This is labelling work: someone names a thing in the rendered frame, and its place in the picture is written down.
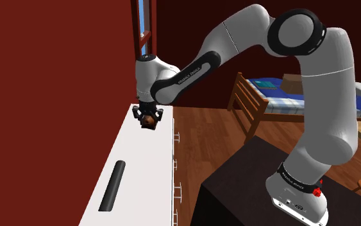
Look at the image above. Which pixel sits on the white chest of drawers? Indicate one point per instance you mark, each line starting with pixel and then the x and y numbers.
pixel 142 175

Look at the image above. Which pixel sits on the small brown round object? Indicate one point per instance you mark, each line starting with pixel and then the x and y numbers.
pixel 149 122

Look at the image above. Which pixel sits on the long black remote control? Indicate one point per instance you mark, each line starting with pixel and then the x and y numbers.
pixel 112 187

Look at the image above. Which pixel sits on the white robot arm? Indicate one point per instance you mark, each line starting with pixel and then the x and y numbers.
pixel 327 103

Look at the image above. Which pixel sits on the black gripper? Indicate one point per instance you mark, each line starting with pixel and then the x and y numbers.
pixel 147 108

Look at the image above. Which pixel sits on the wooden bed with blue bedding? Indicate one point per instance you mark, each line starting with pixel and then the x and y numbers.
pixel 280 103

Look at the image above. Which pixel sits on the dark robot stand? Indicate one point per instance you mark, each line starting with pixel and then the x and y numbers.
pixel 239 187

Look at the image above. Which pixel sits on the red-framed window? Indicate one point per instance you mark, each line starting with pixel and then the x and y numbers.
pixel 145 28

